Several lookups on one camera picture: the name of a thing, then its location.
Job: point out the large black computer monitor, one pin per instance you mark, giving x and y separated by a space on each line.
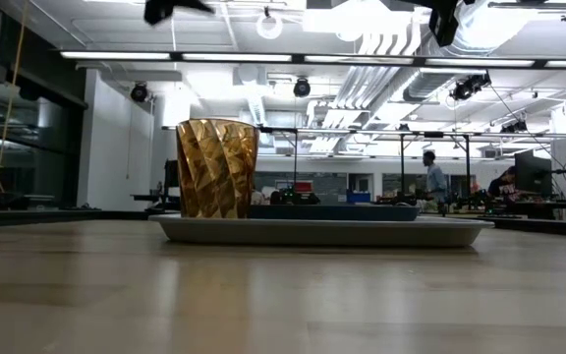
532 174

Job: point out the black ceiling lamp cluster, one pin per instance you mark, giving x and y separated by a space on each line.
469 86

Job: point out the black round spotlight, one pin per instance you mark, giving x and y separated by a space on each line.
139 93
301 87

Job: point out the long ceiling light bar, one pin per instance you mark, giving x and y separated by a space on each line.
263 57

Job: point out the person in light top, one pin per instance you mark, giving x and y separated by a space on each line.
256 197

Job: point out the person in light blue shirt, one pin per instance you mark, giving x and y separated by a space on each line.
435 177

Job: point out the grey rectangular tray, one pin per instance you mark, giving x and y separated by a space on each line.
312 233

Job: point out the black metal rig frame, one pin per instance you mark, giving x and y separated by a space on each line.
403 162

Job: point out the amber faceted plastic cup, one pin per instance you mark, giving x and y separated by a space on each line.
216 169

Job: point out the dark blue plate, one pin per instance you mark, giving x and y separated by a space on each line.
334 212

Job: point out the blue storage box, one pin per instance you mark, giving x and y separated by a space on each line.
358 197

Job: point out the person in black printed shirt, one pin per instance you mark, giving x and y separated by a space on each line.
504 187

